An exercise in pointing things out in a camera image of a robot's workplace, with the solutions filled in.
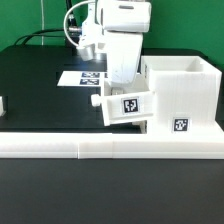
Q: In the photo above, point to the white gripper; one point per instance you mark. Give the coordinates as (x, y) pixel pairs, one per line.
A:
(115, 28)

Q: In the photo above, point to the white drawer box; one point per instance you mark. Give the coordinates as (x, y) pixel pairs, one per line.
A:
(146, 126)
(125, 105)

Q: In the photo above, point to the white drawer cabinet frame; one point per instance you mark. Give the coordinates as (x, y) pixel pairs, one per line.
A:
(186, 91)

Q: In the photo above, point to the white front drawer box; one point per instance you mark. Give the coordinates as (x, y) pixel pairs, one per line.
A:
(146, 126)

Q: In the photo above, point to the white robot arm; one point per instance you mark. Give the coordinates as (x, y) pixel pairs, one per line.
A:
(114, 28)

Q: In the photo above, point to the white fiducial marker sheet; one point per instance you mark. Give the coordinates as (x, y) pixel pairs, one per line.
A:
(81, 79)

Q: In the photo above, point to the white L-shaped fence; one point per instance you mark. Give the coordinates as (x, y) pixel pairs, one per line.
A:
(66, 128)

